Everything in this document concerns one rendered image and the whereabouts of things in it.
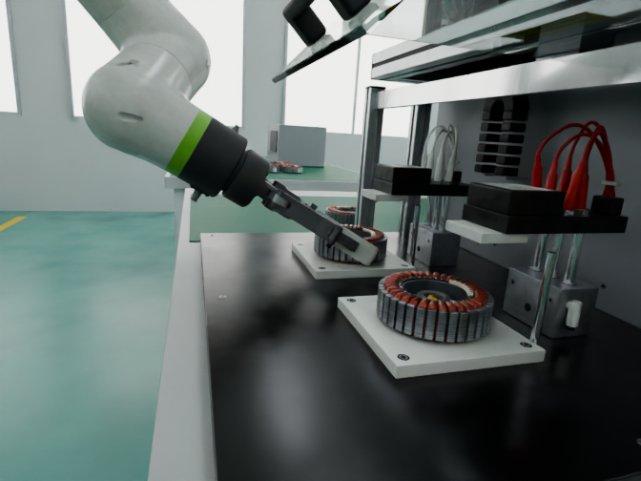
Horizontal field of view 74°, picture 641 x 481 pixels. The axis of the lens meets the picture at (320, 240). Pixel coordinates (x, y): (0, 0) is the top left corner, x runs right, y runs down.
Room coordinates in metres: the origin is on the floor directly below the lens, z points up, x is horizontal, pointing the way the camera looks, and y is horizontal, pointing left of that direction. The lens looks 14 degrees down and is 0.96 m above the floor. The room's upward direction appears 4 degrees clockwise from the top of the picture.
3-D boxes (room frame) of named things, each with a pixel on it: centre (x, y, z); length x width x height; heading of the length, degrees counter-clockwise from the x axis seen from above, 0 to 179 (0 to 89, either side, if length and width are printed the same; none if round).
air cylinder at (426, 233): (0.67, -0.18, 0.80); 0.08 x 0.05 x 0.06; 17
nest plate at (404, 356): (0.40, -0.12, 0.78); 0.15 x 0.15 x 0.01; 17
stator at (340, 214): (1.03, -0.06, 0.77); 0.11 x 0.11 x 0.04
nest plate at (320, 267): (0.63, -0.05, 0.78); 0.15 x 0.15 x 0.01; 17
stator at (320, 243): (0.63, -0.05, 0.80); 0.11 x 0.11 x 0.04
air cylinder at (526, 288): (0.44, -0.26, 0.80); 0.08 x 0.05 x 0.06; 17
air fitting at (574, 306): (0.40, -0.26, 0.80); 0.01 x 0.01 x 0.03; 17
